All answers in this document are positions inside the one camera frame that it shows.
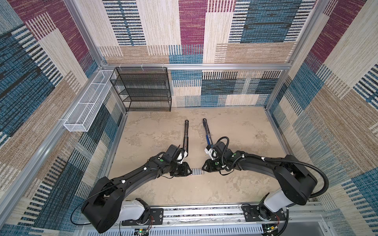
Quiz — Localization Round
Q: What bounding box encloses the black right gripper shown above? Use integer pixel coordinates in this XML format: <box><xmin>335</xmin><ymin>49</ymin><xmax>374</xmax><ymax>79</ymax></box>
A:
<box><xmin>202</xmin><ymin>156</ymin><xmax>227</xmax><ymax>173</ymax></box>

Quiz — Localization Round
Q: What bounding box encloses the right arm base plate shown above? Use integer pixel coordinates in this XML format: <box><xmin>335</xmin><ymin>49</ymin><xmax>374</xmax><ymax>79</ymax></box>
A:
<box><xmin>241</xmin><ymin>204</ymin><xmax>286</xmax><ymax>222</ymax></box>

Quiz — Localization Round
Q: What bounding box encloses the white wire mesh basket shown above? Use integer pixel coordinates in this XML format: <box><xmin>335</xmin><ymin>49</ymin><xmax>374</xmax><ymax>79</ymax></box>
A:
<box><xmin>64</xmin><ymin>70</ymin><xmax>113</xmax><ymax>132</ymax></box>

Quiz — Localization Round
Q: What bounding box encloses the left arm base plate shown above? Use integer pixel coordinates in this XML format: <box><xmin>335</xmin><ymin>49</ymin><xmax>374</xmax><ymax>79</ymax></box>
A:
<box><xmin>121</xmin><ymin>208</ymin><xmax>164</xmax><ymax>226</ymax></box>

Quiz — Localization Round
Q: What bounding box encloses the blue stapler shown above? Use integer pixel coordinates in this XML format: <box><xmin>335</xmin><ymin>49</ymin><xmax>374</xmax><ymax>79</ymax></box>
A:
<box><xmin>202</xmin><ymin>118</ymin><xmax>213</xmax><ymax>145</ymax></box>

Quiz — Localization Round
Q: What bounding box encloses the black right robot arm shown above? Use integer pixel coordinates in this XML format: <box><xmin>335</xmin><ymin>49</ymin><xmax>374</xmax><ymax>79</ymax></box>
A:
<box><xmin>202</xmin><ymin>138</ymin><xmax>329</xmax><ymax>221</ymax></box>

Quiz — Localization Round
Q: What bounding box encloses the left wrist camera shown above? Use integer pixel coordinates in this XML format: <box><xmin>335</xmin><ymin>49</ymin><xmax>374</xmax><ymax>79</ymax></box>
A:
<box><xmin>176</xmin><ymin>148</ymin><xmax>188</xmax><ymax>164</ymax></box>

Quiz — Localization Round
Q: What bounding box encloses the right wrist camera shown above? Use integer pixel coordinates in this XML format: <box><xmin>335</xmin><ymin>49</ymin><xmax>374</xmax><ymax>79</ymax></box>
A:
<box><xmin>205</xmin><ymin>145</ymin><xmax>218</xmax><ymax>160</ymax></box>

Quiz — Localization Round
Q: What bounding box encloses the aluminium front rail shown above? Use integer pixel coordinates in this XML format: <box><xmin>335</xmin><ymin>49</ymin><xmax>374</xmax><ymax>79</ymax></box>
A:
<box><xmin>103</xmin><ymin>202</ymin><xmax>336</xmax><ymax>236</ymax></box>

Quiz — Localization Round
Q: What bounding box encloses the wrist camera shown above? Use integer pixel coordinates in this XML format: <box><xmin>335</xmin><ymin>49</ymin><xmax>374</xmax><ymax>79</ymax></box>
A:
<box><xmin>205</xmin><ymin>145</ymin><xmax>218</xmax><ymax>160</ymax></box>
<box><xmin>176</xmin><ymin>148</ymin><xmax>188</xmax><ymax>164</ymax></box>

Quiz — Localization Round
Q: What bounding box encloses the black mesh shelf rack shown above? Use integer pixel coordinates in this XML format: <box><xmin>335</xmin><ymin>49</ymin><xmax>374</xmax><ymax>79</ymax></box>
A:
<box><xmin>110</xmin><ymin>67</ymin><xmax>172</xmax><ymax>112</ymax></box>

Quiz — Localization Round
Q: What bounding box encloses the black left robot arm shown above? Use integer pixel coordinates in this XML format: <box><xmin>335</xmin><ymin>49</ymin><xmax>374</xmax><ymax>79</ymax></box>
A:
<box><xmin>81</xmin><ymin>145</ymin><xmax>191</xmax><ymax>233</ymax></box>

